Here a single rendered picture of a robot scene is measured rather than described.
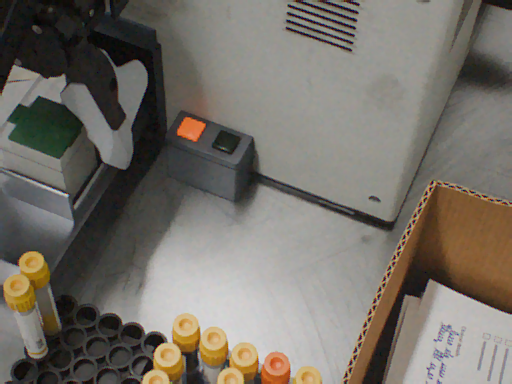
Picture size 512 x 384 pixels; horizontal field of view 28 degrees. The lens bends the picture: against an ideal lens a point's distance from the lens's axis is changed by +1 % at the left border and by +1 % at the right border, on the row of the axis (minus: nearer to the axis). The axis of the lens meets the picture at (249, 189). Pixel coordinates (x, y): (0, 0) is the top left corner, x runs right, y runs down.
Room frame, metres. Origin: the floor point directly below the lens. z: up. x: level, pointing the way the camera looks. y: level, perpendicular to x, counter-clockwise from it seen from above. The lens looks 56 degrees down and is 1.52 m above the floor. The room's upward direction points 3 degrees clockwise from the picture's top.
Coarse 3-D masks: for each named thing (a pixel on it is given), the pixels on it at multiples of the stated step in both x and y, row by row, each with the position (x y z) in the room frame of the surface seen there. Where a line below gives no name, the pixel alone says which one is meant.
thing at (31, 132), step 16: (16, 112) 0.41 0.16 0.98; (32, 112) 0.42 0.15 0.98; (48, 112) 0.42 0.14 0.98; (64, 112) 0.42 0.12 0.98; (16, 128) 0.40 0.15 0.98; (32, 128) 0.40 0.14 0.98; (48, 128) 0.40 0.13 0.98; (64, 128) 0.40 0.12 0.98; (80, 128) 0.41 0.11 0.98; (32, 144) 0.39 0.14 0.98; (48, 144) 0.39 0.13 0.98; (64, 144) 0.39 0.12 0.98
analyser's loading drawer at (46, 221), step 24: (144, 96) 0.49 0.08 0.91; (144, 120) 0.46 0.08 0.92; (0, 168) 0.39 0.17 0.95; (96, 168) 0.41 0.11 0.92; (0, 192) 0.39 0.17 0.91; (24, 192) 0.39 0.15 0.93; (48, 192) 0.38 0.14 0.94; (96, 192) 0.40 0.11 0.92; (0, 216) 0.38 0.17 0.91; (24, 216) 0.38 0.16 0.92; (48, 216) 0.38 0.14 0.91; (72, 216) 0.37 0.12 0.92; (0, 240) 0.36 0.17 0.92; (24, 240) 0.36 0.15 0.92; (48, 240) 0.36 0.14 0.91; (72, 240) 0.36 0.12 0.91; (0, 264) 0.33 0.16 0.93; (48, 264) 0.34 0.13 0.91
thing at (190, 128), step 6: (186, 120) 0.46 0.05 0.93; (192, 120) 0.46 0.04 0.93; (180, 126) 0.45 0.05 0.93; (186, 126) 0.45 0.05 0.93; (192, 126) 0.45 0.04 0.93; (198, 126) 0.45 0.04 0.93; (204, 126) 0.45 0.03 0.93; (180, 132) 0.44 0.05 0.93; (186, 132) 0.44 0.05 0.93; (192, 132) 0.45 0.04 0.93; (198, 132) 0.45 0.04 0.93; (192, 138) 0.44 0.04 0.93
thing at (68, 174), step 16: (0, 144) 0.40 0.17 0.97; (16, 144) 0.39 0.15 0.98; (80, 144) 0.40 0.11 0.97; (16, 160) 0.39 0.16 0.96; (32, 160) 0.39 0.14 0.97; (48, 160) 0.38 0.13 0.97; (64, 160) 0.38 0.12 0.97; (80, 160) 0.40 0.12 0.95; (96, 160) 0.42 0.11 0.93; (32, 176) 0.39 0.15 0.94; (48, 176) 0.38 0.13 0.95; (64, 176) 0.38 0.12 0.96; (80, 176) 0.40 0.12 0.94
